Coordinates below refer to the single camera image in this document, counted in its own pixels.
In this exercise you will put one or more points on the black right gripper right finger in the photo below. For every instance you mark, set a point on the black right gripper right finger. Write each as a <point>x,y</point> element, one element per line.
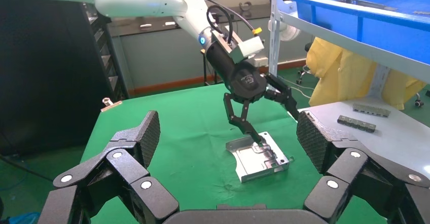
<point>356,172</point>

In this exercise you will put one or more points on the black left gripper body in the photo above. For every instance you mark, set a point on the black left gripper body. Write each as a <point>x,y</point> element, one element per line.
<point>247,81</point>

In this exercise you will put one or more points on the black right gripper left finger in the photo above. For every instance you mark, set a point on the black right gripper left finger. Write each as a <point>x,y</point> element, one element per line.
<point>127,175</point>

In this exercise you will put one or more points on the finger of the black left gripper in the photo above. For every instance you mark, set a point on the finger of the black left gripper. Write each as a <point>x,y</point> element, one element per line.
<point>240,121</point>
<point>285,95</point>

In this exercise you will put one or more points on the stamped sheet metal part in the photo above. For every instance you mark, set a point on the stamped sheet metal part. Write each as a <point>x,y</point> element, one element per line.
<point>362,3</point>
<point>255,162</point>

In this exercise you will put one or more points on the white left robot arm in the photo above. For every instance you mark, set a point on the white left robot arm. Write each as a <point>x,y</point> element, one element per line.
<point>134,1</point>

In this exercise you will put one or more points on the black office chair base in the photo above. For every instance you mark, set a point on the black office chair base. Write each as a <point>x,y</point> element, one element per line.
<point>302,76</point>

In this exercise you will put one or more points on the grey metal connector strip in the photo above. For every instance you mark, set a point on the grey metal connector strip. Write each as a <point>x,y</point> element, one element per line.
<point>356,123</point>
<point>371,110</point>

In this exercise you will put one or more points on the green table mat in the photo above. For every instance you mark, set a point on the green table mat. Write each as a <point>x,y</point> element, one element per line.
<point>188,132</point>

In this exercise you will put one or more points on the yellow plastic bag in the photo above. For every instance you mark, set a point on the yellow plastic bag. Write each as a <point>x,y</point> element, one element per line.
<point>339,74</point>

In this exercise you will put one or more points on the perforated steel shelf leg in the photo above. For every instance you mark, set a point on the perforated steel shelf leg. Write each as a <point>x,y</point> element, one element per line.
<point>275,31</point>
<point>381,81</point>

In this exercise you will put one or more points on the silver binder clip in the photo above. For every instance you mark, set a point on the silver binder clip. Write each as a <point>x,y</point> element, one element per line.
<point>111,105</point>

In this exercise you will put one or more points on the white metal shelf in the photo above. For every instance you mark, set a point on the white metal shelf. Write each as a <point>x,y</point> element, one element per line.
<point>336,38</point>

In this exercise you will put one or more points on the blue plastic bin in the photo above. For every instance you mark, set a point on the blue plastic bin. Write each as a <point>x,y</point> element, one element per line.
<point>379,31</point>

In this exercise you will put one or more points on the dark workbench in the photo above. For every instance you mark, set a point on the dark workbench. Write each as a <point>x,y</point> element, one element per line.
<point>144,26</point>

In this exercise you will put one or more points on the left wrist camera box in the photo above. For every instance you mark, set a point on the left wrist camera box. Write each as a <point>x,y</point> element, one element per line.
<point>248,49</point>

